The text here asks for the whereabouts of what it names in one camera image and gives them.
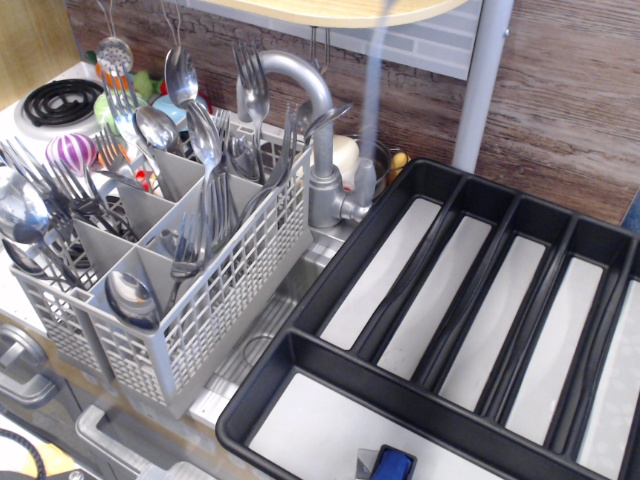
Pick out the grey plastic cutlery basket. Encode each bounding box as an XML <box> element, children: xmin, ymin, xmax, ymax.
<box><xmin>9</xmin><ymin>110</ymin><xmax>315</xmax><ymax>420</ymax></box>

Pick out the steel spoon front compartment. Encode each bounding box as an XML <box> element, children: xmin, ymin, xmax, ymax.
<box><xmin>105</xmin><ymin>271</ymin><xmax>160</xmax><ymax>331</ymax></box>

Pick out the black cutlery tray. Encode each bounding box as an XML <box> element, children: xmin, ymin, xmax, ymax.
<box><xmin>216</xmin><ymin>159</ymin><xmax>639</xmax><ymax>479</ymax></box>

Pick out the steel spoon back left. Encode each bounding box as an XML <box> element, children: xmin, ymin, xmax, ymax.
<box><xmin>134</xmin><ymin>105</ymin><xmax>184</xmax><ymax>155</ymax></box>

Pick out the large steel spoon far left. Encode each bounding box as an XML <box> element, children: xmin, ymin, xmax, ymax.
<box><xmin>1</xmin><ymin>166</ymin><xmax>81</xmax><ymax>287</ymax></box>

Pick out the silver sink faucet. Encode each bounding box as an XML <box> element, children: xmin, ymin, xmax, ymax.
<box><xmin>236</xmin><ymin>50</ymin><xmax>376</xmax><ymax>228</ymax></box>

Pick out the small metal pot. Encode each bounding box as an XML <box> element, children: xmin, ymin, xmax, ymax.
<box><xmin>341</xmin><ymin>141</ymin><xmax>400</xmax><ymax>199</ymax></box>

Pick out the steel fork right back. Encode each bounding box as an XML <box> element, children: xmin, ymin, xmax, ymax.
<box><xmin>239</xmin><ymin>106</ymin><xmax>298</xmax><ymax>225</ymax></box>

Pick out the steel fork front centre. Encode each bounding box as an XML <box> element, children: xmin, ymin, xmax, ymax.
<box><xmin>165</xmin><ymin>212</ymin><xmax>206</xmax><ymax>313</ymax></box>

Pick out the tall steel fork back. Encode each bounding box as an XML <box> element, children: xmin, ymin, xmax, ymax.
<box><xmin>233</xmin><ymin>42</ymin><xmax>270</xmax><ymax>184</ymax></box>

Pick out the wooden shelf board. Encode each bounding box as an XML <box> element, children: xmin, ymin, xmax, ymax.
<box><xmin>207</xmin><ymin>0</ymin><xmax>465</xmax><ymax>29</ymax></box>

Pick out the blue object bottom edge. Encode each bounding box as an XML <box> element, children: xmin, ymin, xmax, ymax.
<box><xmin>355</xmin><ymin>444</ymin><xmax>417</xmax><ymax>480</ymax></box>

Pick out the steel fork back left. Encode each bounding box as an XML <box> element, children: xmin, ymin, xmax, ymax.
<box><xmin>100</xmin><ymin>70</ymin><xmax>175</xmax><ymax>201</ymax></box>

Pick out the purple striped toy egg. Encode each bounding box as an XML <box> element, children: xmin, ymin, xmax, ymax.
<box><xmin>45</xmin><ymin>133</ymin><xmax>98</xmax><ymax>176</ymax></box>

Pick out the hanging steel skimmer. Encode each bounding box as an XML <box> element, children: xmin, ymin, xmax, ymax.
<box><xmin>96</xmin><ymin>0</ymin><xmax>134</xmax><ymax>76</ymax></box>

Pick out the black coil stove burner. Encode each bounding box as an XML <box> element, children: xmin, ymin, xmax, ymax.
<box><xmin>22</xmin><ymin>79</ymin><xmax>104</xmax><ymax>127</ymax></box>

